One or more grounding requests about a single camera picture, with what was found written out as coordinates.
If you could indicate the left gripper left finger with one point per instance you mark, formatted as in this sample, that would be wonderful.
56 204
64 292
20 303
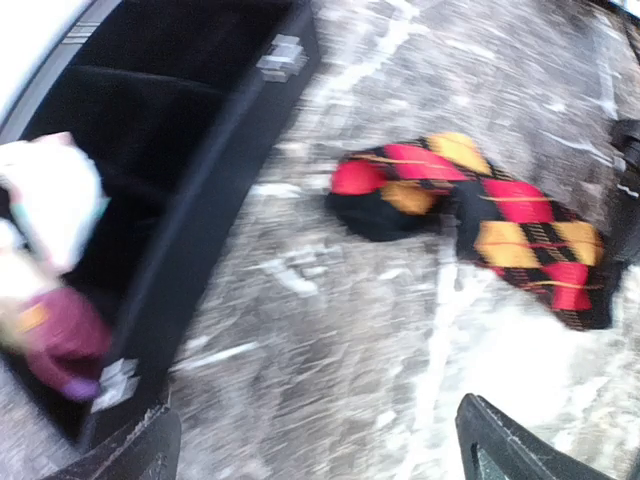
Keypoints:
147 449

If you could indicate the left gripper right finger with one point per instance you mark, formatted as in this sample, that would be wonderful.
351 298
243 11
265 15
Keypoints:
482 428

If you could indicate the black argyle sock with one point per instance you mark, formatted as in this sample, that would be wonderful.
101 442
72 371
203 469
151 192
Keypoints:
501 223

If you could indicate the pink patterned sock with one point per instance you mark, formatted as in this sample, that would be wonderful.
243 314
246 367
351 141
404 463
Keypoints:
51 199

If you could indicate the rolled pink sock in box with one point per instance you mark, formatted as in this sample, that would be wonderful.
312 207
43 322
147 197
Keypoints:
59 333

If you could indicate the black display box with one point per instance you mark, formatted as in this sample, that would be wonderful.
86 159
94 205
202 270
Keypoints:
178 103

